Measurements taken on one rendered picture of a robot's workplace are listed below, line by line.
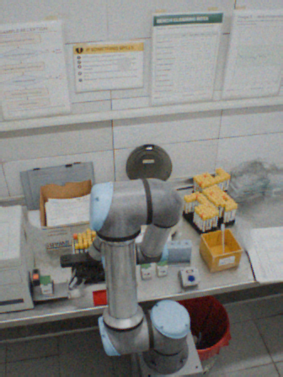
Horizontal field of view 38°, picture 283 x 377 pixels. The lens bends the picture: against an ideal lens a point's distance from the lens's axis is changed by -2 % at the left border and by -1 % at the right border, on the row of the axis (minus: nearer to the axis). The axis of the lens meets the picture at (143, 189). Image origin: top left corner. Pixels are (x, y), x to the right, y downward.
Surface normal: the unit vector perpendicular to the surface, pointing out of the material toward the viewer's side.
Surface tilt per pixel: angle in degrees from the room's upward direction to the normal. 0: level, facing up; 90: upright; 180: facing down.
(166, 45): 94
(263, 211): 0
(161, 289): 0
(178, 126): 90
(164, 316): 10
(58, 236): 87
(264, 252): 1
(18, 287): 90
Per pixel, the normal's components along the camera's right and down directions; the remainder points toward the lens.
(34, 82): 0.17, 0.66
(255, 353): 0.00, -0.78
